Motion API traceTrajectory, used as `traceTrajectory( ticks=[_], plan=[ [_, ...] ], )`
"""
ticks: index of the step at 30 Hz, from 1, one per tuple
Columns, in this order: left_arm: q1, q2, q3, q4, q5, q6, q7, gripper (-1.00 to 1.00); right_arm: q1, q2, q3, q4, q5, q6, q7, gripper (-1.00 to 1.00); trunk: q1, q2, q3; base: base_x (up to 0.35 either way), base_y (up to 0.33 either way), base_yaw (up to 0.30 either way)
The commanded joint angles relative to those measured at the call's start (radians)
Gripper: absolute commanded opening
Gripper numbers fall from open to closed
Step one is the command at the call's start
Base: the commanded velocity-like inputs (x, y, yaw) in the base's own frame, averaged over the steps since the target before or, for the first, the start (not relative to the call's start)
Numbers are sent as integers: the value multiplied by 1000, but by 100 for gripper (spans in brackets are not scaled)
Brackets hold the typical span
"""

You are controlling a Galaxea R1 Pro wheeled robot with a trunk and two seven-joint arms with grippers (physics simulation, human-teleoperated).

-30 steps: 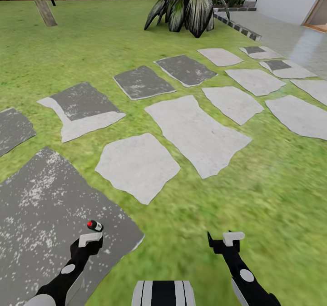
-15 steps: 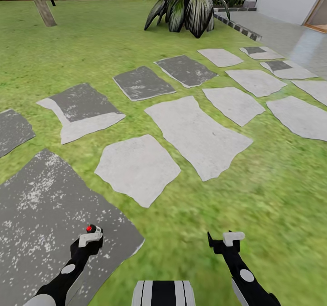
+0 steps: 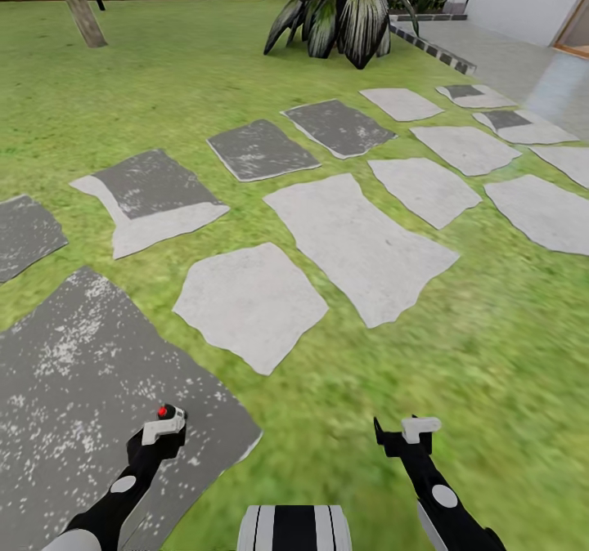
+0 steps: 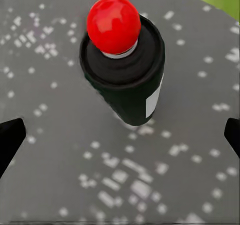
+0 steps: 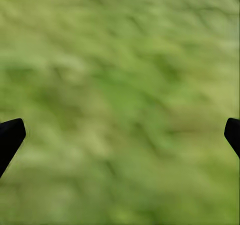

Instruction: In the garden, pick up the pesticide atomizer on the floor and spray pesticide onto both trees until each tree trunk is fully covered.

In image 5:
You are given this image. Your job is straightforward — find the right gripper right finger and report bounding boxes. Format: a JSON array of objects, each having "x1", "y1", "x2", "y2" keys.
[{"x1": 224, "y1": 117, "x2": 240, "y2": 158}]

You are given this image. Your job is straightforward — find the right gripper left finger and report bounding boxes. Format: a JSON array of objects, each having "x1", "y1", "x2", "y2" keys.
[{"x1": 0, "y1": 118, "x2": 26, "y2": 178}]

